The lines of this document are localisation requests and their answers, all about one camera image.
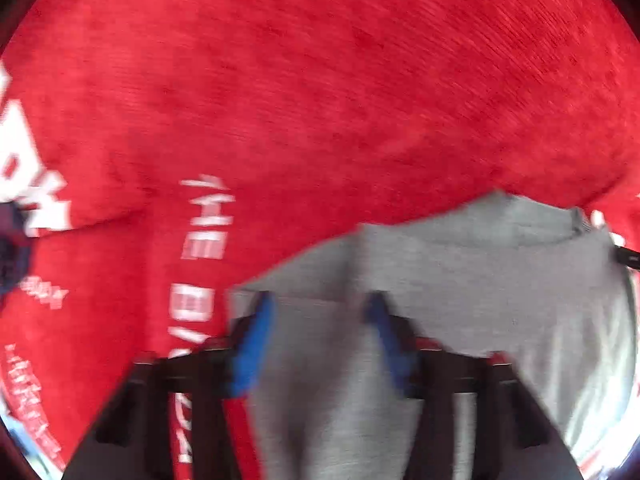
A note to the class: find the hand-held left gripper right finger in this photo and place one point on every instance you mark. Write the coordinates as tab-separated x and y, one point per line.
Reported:
389	342

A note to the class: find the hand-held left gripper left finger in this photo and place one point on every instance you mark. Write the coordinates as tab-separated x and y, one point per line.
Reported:
250	355

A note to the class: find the red printed blanket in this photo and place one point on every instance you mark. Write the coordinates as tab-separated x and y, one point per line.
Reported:
300	85

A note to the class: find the grey sweater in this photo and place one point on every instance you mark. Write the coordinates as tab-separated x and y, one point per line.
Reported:
450	285

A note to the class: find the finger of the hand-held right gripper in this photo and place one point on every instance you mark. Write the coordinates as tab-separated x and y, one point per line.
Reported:
629	256

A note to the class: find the dark plaid cloth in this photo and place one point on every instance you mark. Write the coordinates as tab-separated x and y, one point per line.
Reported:
11	252

